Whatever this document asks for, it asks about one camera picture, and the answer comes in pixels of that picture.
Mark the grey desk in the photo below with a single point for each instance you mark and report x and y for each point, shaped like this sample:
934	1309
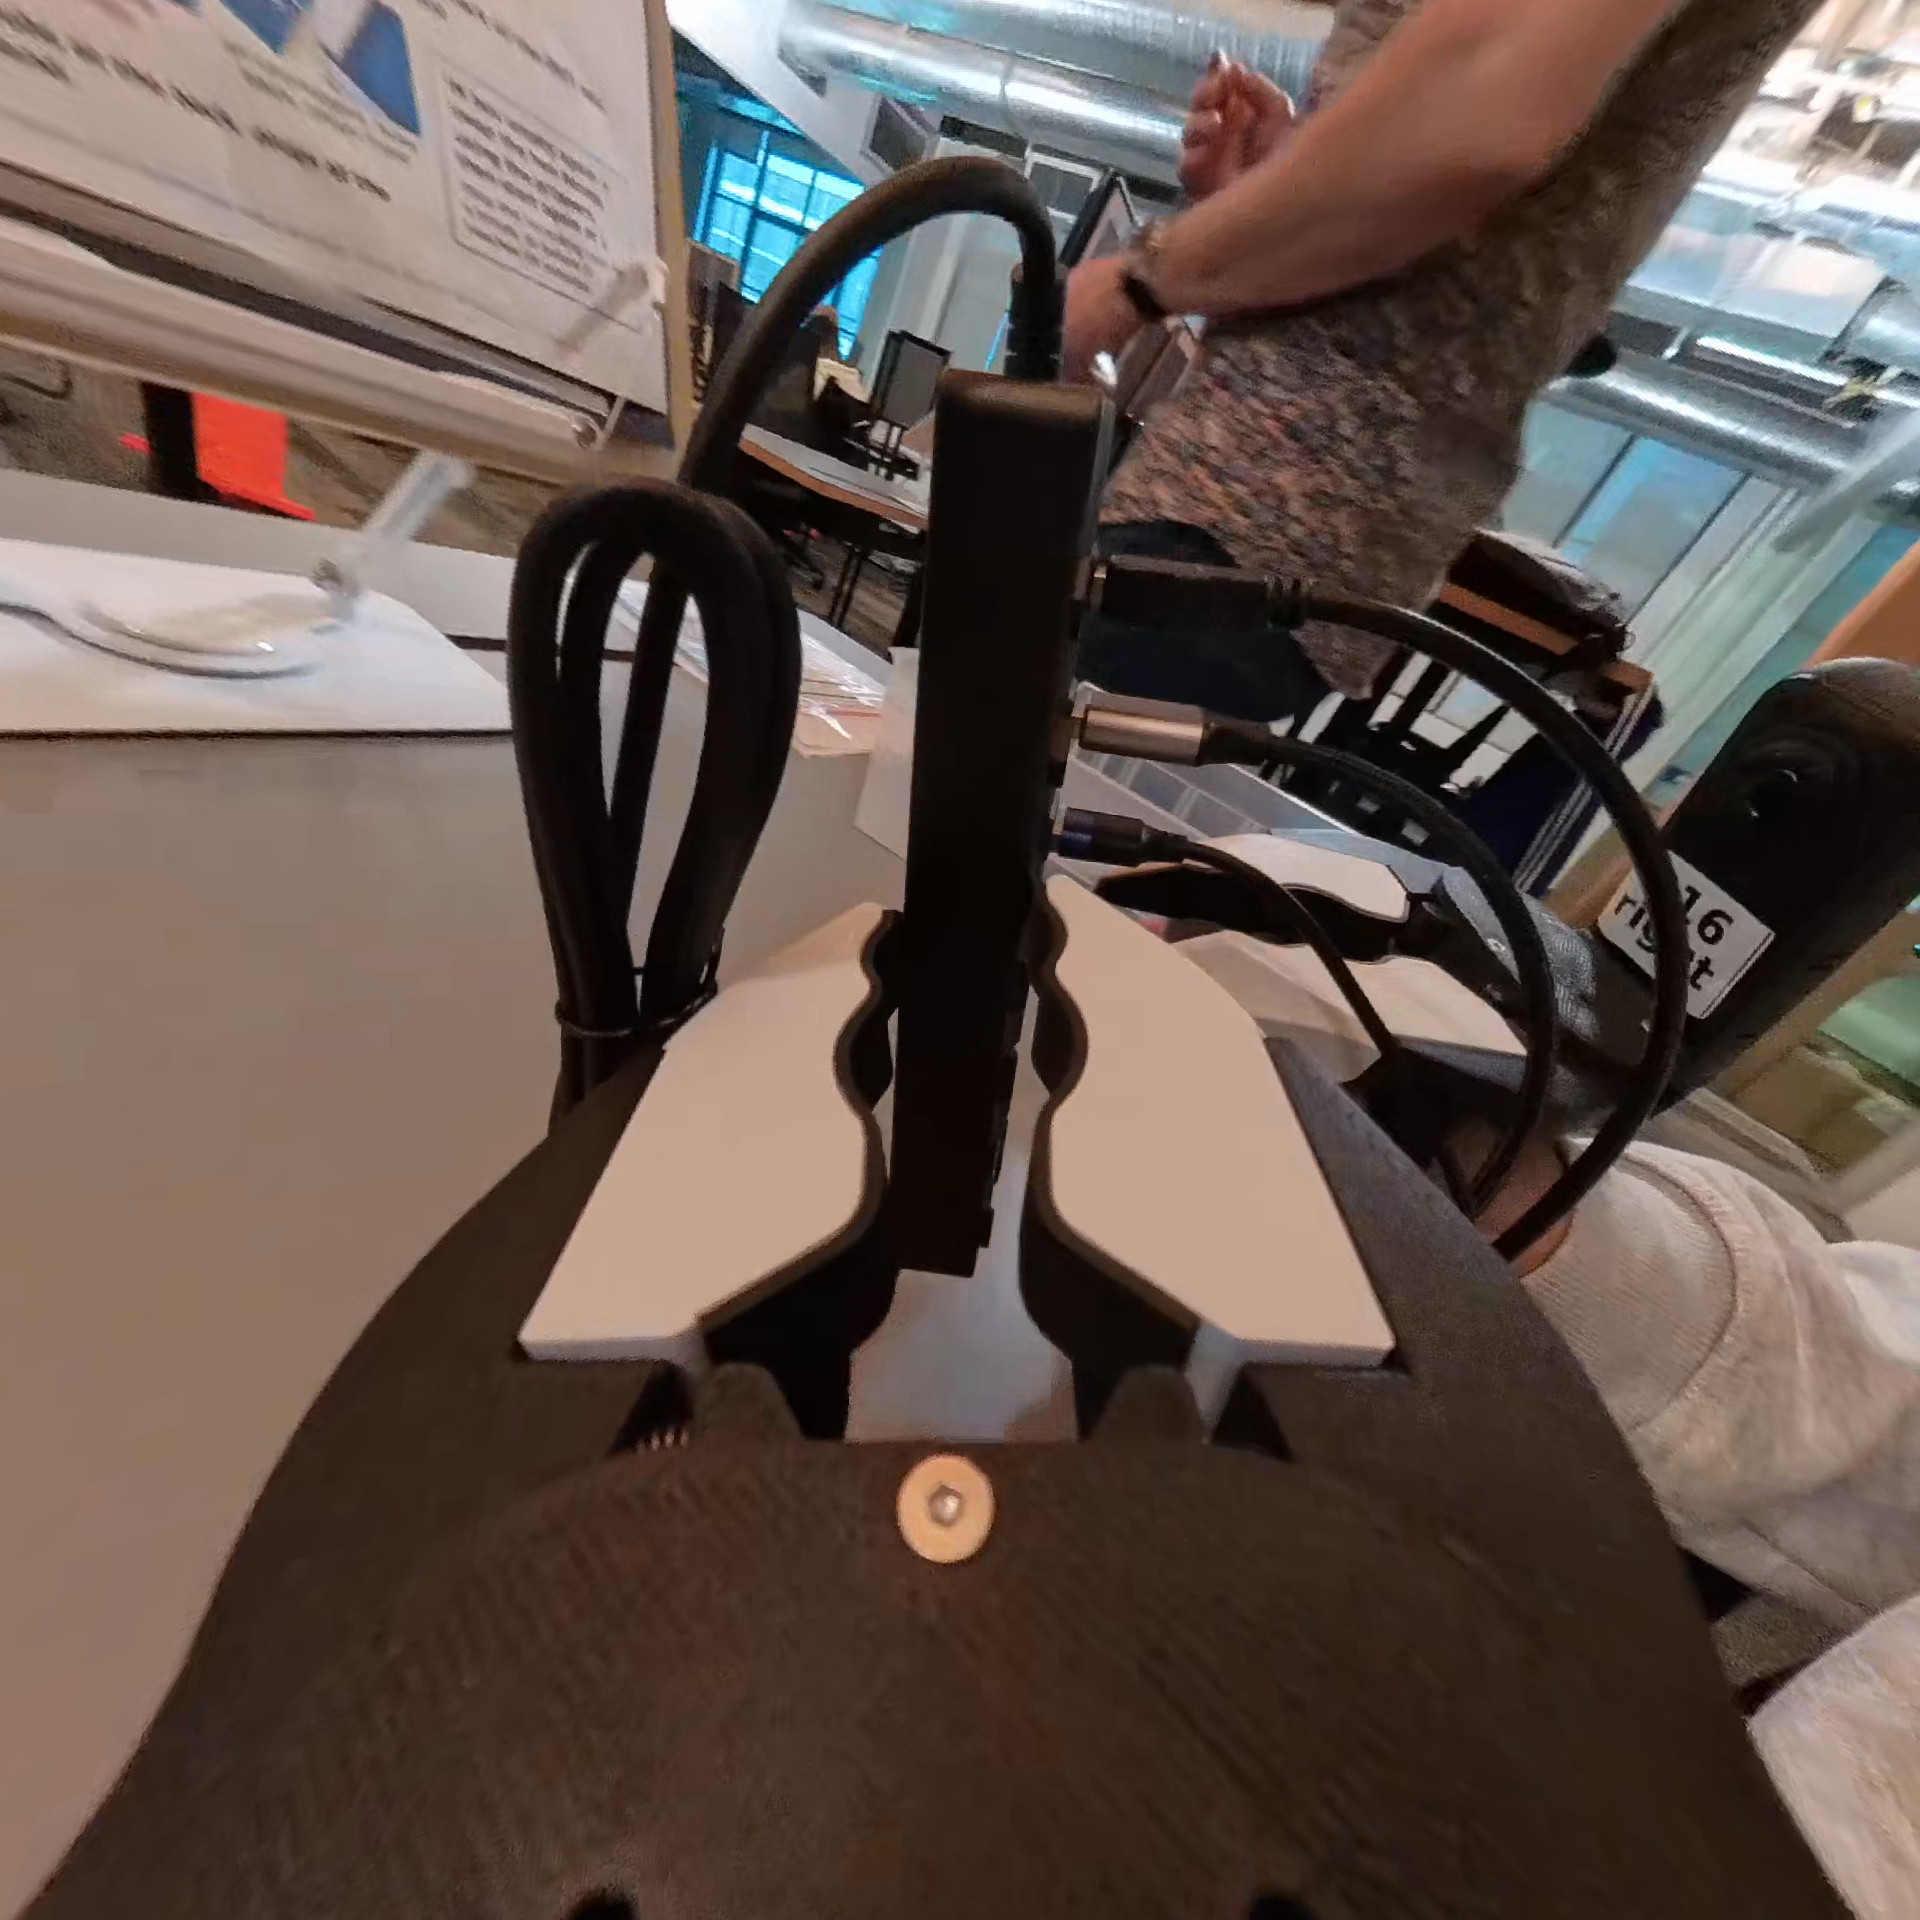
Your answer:
224	974

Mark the long wooden work table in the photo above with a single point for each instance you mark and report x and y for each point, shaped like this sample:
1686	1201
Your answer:
833	472

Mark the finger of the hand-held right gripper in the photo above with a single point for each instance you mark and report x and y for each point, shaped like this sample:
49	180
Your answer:
1290	872

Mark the printed instruction sign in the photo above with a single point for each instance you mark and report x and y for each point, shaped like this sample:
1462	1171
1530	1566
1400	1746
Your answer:
300	150

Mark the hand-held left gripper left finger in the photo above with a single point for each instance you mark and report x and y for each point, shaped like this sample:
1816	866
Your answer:
721	1171

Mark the dark bag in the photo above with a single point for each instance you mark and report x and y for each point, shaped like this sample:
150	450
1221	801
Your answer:
1545	579

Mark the blue striped jacket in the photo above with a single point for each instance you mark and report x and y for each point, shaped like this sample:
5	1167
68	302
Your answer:
1574	794

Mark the wooden background table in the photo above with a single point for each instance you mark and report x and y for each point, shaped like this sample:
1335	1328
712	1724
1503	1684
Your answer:
1545	638

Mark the black usb hub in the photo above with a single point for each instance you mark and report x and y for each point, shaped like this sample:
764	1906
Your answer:
999	674

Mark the clear plastic bin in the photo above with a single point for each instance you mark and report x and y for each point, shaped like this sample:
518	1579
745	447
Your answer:
1200	794

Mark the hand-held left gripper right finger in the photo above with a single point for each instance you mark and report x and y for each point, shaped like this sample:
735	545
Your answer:
1200	1171

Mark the orange traffic cone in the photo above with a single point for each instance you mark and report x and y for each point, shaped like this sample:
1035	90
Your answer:
241	458

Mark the person's right sleeved forearm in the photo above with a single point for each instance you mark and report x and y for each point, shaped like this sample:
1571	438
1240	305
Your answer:
1740	1350

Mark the person's pale sweater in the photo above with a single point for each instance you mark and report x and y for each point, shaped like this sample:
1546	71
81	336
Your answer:
1860	1771

